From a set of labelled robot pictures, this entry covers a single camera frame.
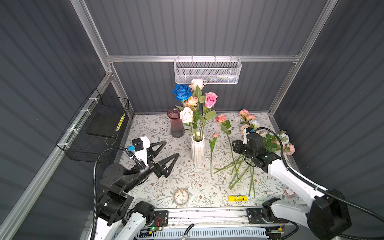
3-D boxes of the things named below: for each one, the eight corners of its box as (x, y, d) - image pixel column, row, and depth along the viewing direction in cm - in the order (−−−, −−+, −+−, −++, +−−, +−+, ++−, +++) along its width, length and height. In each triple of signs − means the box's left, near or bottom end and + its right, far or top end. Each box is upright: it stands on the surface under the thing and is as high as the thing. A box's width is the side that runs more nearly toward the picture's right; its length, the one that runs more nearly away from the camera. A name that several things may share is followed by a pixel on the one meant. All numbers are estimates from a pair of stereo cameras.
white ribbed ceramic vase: (192, 164, 94) (191, 144, 76) (192, 154, 99) (191, 133, 81) (203, 164, 94) (205, 144, 76) (203, 154, 99) (204, 133, 81)
